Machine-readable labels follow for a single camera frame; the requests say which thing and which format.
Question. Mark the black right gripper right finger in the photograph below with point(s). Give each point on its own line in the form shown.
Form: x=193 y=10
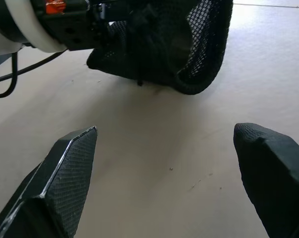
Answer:
x=273 y=173

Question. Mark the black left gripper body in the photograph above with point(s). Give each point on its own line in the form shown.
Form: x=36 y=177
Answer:
x=75 y=27

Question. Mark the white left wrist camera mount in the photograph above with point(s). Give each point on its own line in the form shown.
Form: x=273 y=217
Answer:
x=31 y=28

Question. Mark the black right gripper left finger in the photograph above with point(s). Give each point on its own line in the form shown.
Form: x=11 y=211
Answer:
x=65 y=173

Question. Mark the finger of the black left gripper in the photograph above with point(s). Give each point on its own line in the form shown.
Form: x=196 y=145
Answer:
x=117 y=34

